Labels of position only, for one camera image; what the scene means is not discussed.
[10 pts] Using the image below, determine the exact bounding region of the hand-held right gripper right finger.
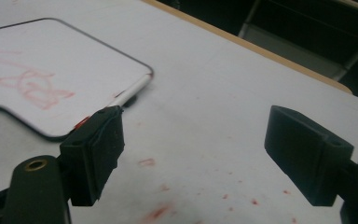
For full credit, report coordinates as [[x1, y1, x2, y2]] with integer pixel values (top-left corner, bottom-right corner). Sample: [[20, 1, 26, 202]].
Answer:
[[264, 105, 354, 207]]

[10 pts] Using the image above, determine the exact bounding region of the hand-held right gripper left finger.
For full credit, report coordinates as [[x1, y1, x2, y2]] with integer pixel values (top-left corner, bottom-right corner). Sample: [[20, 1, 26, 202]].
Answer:
[[59, 105, 126, 207]]

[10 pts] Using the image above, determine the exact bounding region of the white marker pen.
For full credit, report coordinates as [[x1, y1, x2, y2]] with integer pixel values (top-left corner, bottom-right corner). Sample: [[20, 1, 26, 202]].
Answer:
[[74, 73, 154, 130]]

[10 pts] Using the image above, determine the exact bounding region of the small white whiteboard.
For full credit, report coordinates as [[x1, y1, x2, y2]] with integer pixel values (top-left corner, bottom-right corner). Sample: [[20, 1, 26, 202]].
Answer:
[[0, 17, 155, 143]]

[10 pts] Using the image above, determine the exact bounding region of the metal stand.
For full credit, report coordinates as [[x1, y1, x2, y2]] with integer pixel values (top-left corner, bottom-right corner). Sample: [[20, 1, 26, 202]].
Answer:
[[238, 0, 358, 82]]

